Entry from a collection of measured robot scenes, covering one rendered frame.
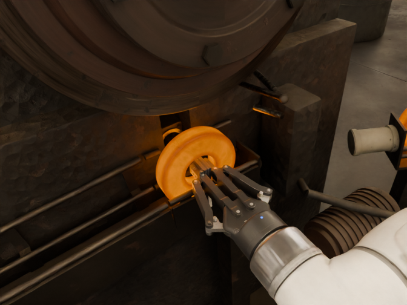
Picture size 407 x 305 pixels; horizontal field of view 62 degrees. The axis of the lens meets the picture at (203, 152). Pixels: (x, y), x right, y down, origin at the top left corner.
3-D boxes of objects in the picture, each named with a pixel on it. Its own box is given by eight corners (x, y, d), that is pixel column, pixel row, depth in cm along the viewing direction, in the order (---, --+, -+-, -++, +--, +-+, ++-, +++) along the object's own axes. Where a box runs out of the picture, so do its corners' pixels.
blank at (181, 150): (144, 147, 56) (152, 158, 54) (222, 111, 61) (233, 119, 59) (164, 208, 66) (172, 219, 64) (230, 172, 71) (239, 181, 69)
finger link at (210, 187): (243, 227, 53) (236, 231, 53) (203, 183, 60) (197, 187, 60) (244, 211, 51) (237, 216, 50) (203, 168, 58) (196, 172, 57)
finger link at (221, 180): (249, 209, 51) (257, 205, 52) (210, 164, 58) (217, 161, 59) (248, 224, 54) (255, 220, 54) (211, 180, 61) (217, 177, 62)
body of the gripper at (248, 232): (246, 274, 50) (211, 229, 55) (289, 245, 53) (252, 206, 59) (249, 245, 44) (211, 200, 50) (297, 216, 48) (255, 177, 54)
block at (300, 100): (255, 175, 85) (257, 89, 70) (280, 163, 88) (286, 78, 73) (284, 201, 78) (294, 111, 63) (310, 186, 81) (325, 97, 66)
